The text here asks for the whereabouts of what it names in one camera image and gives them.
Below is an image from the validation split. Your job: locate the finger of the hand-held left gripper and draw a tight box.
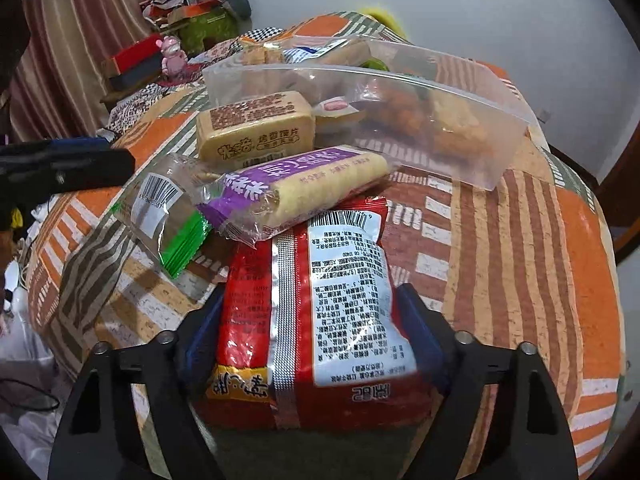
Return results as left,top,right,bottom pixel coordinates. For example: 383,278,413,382
0,136,113,159
0,147,137,206

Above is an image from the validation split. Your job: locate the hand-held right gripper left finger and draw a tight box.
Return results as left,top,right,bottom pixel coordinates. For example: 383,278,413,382
47,285,226,480

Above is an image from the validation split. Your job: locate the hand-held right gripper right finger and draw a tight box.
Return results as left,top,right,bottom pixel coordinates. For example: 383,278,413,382
397,282,578,480

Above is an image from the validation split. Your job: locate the red snack packet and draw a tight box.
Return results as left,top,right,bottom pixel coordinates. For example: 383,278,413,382
192,197,446,431

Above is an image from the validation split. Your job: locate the round bun packet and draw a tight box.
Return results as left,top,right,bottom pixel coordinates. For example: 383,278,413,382
239,42,287,66

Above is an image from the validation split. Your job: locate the clear plastic container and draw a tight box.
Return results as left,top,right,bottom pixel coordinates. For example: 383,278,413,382
201,36,536,192

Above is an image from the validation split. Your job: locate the orange fried snack bag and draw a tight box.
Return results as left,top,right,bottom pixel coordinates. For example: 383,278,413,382
370,82,436,146

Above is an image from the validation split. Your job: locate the long bread packet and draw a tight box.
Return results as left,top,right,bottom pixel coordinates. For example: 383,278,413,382
282,39,373,67

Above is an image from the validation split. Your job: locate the checkered patterned quilt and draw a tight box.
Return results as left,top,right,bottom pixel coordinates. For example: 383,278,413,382
107,25,286,133

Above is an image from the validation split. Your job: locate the green-edged barcode snack packet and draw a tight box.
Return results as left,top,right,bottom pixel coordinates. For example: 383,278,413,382
112,152,223,281

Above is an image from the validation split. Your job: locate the red box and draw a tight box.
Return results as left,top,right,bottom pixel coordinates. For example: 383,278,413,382
102,36,166,78

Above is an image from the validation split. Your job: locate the striped curtain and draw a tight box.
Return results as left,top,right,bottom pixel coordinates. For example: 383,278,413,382
10,0,161,143

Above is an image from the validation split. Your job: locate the pink toy figure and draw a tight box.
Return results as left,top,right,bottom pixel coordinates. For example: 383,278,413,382
156,36,188,81

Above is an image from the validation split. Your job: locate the pile of papers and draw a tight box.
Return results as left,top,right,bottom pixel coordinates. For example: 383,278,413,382
140,0,201,23

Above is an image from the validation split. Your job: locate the white plastic bag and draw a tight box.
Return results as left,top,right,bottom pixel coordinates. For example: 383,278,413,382
0,310,66,461

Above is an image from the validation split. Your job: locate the green patterned bag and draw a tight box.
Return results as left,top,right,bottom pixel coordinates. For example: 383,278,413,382
177,7,241,56

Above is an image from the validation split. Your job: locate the orange cardboard box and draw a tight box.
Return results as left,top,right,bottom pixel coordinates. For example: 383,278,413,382
167,0,226,26

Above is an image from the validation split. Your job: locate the yellow cracker packet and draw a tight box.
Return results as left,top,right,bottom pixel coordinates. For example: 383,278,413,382
195,91,317,171

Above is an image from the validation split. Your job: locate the purple bread roll packet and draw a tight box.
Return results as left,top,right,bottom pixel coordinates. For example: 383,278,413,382
195,144,403,250

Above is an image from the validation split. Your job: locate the pink label bread packet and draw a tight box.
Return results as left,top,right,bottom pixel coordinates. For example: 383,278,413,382
315,99,368,133

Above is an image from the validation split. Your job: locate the yellow foam tube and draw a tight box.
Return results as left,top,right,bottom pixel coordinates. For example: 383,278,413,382
357,6,413,43

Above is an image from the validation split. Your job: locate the black floor cable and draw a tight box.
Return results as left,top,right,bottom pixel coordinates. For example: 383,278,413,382
0,377,61,413

